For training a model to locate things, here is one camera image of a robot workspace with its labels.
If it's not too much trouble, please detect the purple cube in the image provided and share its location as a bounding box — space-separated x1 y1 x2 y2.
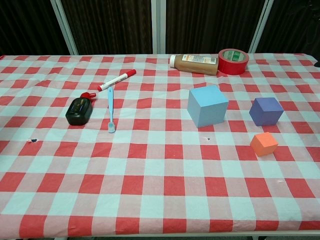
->
248 97 285 127

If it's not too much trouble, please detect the small orange cube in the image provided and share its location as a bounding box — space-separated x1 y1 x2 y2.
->
250 131 279 158

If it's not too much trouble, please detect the red white checkered tablecloth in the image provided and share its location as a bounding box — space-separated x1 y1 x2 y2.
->
0 52 320 238

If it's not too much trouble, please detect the blue sponge block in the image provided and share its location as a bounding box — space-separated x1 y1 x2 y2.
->
187 84 230 129

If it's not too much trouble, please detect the light blue toothbrush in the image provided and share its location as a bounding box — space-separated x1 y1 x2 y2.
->
107 86 117 134

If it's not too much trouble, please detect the red white marker pen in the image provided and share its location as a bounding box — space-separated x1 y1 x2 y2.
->
97 69 137 92

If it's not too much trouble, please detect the brown bottle white cap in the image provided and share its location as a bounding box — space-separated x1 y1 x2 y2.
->
169 54 220 76

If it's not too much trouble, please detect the black bottle red cap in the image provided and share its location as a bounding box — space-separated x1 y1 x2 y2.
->
65 91 97 126

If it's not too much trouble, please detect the red tape roll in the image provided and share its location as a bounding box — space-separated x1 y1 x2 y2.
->
217 48 250 76

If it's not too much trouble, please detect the dark brown partition panel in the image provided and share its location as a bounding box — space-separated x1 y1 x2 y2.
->
61 0 154 55
165 0 266 55
0 0 72 57
256 0 320 61

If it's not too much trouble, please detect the white partition frame post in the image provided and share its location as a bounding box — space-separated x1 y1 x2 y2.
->
49 0 79 56
248 0 275 54
150 0 168 55

